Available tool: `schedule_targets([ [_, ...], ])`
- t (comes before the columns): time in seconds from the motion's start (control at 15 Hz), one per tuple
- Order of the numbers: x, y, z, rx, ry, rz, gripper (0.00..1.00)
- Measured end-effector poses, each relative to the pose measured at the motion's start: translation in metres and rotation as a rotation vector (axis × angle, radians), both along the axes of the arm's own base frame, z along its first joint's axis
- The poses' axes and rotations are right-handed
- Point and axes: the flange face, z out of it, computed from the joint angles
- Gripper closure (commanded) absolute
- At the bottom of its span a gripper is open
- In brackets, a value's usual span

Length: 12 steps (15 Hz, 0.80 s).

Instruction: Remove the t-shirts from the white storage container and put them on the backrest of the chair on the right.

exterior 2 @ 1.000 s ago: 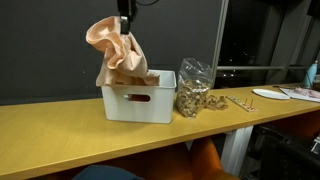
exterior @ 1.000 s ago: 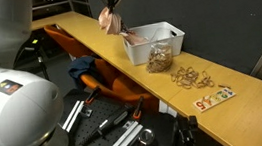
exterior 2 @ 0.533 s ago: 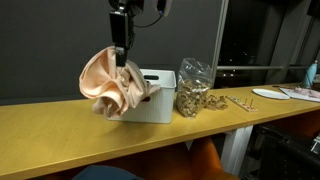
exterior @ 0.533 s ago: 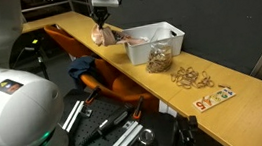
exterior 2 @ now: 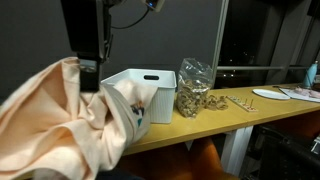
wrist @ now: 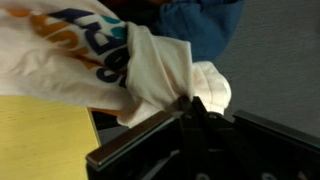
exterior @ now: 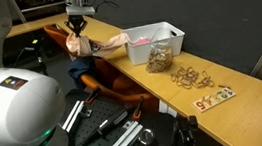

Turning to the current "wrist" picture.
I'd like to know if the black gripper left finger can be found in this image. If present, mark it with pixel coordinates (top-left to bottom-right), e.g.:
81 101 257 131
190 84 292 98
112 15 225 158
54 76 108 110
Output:
178 95 202 180

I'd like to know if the white printed t-shirt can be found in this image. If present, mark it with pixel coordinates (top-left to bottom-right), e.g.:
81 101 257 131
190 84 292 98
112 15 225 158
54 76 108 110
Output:
0 0 233 129

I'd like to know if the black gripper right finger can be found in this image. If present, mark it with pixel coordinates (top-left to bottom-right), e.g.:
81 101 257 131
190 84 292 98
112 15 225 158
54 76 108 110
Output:
192 96 254 180

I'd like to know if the navy blue t-shirt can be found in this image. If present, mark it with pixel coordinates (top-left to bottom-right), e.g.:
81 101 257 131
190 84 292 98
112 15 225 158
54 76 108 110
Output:
149 0 246 63

